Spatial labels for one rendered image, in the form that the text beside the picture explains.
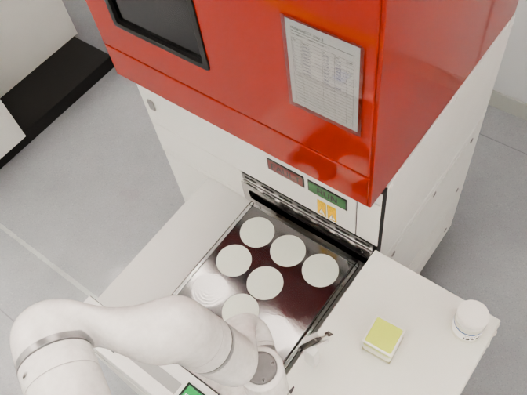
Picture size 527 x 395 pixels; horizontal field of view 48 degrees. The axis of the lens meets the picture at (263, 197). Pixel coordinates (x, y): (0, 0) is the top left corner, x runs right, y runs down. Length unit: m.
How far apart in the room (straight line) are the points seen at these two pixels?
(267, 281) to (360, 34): 0.84
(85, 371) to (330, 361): 0.78
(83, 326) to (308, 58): 0.58
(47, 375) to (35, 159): 2.60
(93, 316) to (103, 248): 2.06
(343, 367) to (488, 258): 1.39
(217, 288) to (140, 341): 0.84
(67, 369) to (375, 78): 0.64
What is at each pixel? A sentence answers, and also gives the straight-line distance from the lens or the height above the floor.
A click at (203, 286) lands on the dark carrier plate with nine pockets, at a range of 1.65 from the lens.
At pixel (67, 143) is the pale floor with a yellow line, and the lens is 3.34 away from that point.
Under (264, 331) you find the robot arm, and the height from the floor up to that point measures 1.26.
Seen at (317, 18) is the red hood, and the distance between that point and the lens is 1.01.
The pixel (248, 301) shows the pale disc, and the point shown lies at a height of 0.90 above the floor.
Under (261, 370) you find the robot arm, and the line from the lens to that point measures 1.11.
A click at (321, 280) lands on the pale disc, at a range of 1.61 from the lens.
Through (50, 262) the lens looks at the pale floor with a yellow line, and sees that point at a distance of 2.96.
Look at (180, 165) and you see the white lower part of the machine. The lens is 2.03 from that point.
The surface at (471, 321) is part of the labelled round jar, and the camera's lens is 1.43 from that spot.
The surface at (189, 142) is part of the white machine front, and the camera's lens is 1.83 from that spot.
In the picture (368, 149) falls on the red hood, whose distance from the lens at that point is 1.17.
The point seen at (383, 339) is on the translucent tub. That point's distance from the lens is 1.41.
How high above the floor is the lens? 2.36
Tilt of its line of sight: 56 degrees down
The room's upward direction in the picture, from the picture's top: 11 degrees counter-clockwise
